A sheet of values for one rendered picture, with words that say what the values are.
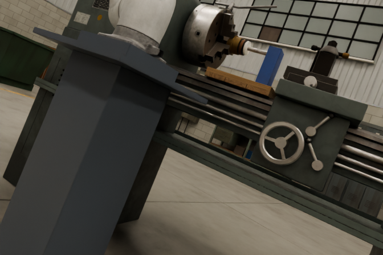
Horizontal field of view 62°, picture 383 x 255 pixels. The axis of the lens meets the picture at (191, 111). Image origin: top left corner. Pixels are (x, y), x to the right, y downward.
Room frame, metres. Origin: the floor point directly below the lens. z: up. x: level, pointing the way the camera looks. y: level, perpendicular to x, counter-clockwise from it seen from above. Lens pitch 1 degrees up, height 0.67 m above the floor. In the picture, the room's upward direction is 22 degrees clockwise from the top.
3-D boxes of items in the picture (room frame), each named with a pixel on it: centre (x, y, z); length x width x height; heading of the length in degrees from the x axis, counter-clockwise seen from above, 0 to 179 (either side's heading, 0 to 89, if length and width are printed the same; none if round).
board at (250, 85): (1.51, -0.20, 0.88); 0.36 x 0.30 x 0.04; 155
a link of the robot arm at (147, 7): (1.10, 0.27, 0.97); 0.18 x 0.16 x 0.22; 29
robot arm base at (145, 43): (1.07, 0.25, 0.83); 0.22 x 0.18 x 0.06; 55
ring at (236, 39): (1.57, -0.09, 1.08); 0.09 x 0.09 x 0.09; 65
